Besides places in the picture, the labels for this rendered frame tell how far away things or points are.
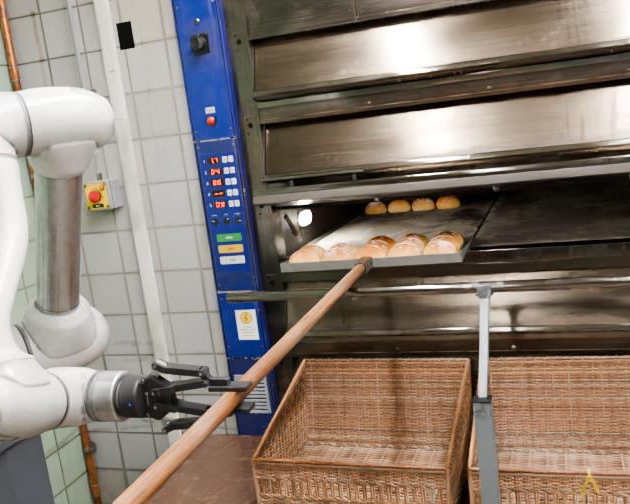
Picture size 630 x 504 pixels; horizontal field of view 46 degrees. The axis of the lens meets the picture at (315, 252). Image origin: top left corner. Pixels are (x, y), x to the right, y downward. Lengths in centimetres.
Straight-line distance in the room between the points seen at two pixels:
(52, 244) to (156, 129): 91
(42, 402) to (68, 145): 57
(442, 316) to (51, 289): 116
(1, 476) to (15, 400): 69
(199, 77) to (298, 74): 33
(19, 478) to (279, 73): 135
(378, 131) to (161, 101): 74
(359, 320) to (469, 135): 68
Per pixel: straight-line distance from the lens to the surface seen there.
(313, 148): 235
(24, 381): 129
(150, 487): 104
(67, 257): 179
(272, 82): 237
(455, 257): 215
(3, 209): 151
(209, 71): 244
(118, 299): 278
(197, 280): 259
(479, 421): 180
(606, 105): 224
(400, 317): 237
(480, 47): 223
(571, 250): 227
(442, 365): 236
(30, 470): 199
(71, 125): 161
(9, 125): 157
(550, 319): 231
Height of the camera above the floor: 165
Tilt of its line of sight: 11 degrees down
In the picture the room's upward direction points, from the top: 7 degrees counter-clockwise
